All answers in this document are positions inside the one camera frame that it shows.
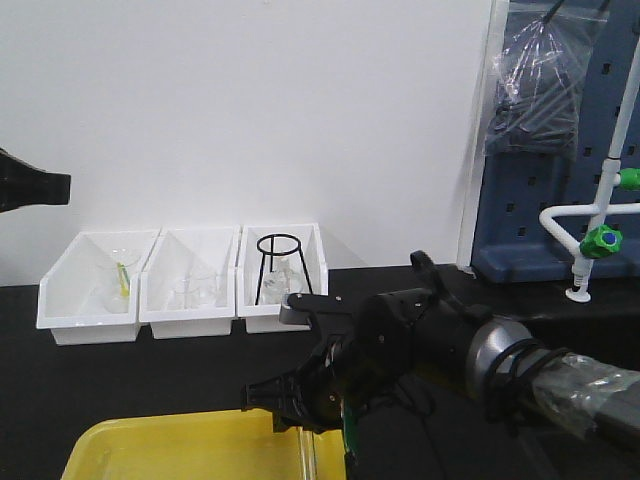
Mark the blue pegboard panel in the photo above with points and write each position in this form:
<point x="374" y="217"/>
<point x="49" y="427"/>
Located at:
<point x="509" y="243"/>

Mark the white storage bin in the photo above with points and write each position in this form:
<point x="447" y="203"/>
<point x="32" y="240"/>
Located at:
<point x="263" y="319"/>
<point x="79" y="299"/>
<point x="177" y="252"/>

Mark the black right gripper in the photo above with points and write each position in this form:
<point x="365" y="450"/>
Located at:
<point x="415" y="331"/>

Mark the white right storage bin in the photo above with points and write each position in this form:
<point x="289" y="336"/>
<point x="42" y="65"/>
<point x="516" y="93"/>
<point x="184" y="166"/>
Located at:
<point x="263" y="319"/>

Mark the yellow plastic tray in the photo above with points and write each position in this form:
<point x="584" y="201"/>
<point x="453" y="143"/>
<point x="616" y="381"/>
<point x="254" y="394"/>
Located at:
<point x="229" y="444"/>

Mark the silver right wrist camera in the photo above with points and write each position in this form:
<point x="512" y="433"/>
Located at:
<point x="319" y="312"/>

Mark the clear plastic bag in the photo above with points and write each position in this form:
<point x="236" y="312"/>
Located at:
<point x="541" y="75"/>

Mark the white lab faucet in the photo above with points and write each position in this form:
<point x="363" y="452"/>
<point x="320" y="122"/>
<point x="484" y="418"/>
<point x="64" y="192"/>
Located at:
<point x="601" y="206"/>

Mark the clear flask in tripod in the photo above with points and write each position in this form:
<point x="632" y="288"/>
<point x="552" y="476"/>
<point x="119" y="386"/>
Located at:
<point x="280" y="278"/>

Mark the yellow green dropper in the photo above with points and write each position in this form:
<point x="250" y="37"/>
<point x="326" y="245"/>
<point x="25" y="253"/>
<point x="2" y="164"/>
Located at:
<point x="123" y="280"/>

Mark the green faucet knob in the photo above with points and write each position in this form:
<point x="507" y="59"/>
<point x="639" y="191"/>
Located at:
<point x="629" y="179"/>
<point x="601" y="242"/>

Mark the tall clear test tube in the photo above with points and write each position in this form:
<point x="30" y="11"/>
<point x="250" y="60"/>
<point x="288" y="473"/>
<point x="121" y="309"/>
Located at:
<point x="307" y="454"/>

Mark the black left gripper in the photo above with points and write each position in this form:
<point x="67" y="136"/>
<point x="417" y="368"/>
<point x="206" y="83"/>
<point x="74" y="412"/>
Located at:
<point x="25" y="185"/>

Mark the white left storage bin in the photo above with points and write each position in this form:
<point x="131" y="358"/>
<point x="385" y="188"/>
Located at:
<point x="79" y="299"/>

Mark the black wire tripod stand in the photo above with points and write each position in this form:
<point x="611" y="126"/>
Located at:
<point x="282" y="244"/>

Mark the clear glassware in bin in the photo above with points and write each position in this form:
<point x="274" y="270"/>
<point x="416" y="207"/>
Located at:
<point x="198" y="289"/>

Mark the green rear faucet knob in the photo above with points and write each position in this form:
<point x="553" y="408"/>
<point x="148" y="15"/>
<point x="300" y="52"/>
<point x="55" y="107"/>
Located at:
<point x="629" y="179"/>

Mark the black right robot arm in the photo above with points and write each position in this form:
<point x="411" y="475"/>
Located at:
<point x="516" y="377"/>

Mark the white middle storage bin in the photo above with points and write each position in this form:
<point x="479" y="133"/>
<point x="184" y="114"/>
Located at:
<point x="177" y="252"/>

